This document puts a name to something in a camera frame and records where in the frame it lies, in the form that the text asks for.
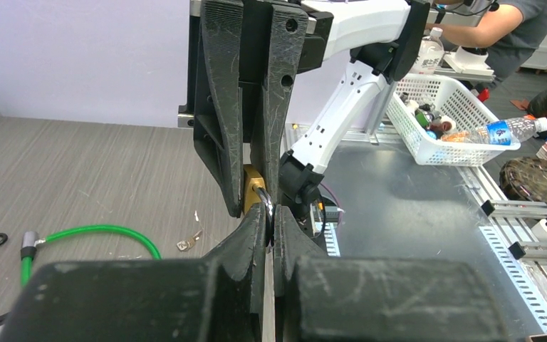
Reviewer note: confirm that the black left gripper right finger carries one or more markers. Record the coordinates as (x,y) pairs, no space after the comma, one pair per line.
(326,298)

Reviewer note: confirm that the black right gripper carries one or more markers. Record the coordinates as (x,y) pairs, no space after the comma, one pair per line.
(275,36)

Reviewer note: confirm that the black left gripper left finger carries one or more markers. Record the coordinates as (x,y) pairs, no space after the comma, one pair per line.
(217,297)

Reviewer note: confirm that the silver cable lock keys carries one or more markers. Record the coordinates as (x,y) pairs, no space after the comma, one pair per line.
(187,244)

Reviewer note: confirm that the brass padlock with steel shackle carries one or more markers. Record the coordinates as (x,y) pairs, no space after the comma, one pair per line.
(255,191)

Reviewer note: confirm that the white plastic basket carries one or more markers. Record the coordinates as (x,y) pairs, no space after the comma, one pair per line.
(423,108)

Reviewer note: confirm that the clear plastic water bottle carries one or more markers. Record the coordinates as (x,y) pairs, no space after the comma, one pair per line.
(503,133)

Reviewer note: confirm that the person with glasses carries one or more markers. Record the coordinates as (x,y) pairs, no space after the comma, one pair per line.
(510,34)

